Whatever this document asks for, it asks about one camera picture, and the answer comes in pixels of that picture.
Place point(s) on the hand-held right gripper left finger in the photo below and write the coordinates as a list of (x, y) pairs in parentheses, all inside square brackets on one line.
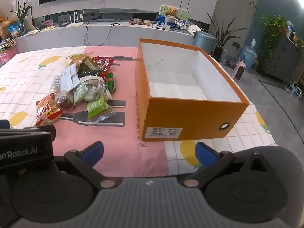
[(92, 153)]

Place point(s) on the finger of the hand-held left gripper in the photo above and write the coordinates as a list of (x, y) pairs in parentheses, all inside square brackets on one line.
[(47, 128), (4, 124)]

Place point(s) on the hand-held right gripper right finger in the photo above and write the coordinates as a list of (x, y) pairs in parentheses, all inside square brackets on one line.
[(205, 154)]

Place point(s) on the red yellow fries snack bag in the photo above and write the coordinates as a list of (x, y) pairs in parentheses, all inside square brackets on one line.
[(46, 111)]

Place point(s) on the clear packet of brown dates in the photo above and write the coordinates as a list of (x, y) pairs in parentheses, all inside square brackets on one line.
[(65, 102)]

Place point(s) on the orange cardboard box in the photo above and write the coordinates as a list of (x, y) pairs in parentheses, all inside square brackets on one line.
[(190, 118)]

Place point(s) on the small green snack packet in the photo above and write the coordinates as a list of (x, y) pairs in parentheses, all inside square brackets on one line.
[(97, 108)]

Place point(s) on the clear snack packet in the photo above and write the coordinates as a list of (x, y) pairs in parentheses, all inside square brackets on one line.
[(56, 83)]

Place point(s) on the white barcode snack packet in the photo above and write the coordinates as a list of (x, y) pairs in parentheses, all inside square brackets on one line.
[(70, 77)]

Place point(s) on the large white green snack packet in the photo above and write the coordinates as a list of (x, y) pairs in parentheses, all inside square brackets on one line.
[(91, 87)]

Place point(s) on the green sausage stick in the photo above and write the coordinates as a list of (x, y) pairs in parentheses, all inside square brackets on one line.
[(111, 83)]

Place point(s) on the yellow snack packet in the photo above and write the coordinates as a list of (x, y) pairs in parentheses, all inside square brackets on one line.
[(74, 59)]

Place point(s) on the dark green seaweed packet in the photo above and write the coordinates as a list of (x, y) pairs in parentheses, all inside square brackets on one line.
[(89, 66)]

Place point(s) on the red snack packet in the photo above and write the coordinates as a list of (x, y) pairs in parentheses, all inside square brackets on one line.
[(104, 63)]

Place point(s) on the pile of snacks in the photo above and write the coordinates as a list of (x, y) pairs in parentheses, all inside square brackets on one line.
[(140, 21)]

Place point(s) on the checkered lemon tablecloth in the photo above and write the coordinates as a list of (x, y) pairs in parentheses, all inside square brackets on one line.
[(28, 80)]

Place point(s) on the person's grey trouser leg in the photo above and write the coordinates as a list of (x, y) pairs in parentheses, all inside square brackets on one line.
[(287, 161)]

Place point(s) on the pink heater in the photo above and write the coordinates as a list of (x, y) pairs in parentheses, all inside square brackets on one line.
[(240, 70)]

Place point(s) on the blue packet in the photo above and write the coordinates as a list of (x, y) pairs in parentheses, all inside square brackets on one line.
[(13, 29)]

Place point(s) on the small stool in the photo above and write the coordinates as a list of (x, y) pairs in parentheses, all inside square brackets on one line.
[(291, 89)]

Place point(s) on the blue water bottle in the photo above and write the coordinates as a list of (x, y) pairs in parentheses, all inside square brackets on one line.
[(248, 54)]

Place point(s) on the white router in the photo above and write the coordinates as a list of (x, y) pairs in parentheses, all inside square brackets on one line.
[(75, 23)]

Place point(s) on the potted plant in vase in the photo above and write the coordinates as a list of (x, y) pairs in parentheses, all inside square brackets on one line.
[(22, 16)]

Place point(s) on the grey blue trash can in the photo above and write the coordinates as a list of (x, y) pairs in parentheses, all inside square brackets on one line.
[(203, 41)]

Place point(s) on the grey television stand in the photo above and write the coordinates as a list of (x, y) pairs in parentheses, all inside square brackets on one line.
[(118, 35)]

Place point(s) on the long leaf potted plant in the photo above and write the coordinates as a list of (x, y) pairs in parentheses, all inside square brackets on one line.
[(220, 35)]

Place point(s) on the grey cabinet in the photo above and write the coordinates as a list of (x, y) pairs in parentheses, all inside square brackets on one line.
[(280, 57)]

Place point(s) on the blue tub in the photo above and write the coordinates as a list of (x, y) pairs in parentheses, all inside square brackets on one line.
[(169, 26)]

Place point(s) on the green picture board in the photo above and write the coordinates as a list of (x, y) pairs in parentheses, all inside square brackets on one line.
[(184, 14)]

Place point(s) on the ivy plant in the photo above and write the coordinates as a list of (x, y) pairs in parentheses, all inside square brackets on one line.
[(273, 28)]

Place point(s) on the brown teddy bear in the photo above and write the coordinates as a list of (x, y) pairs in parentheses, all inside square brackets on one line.
[(171, 12)]

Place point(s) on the wall outlet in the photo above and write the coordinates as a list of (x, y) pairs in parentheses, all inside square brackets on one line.
[(235, 44)]

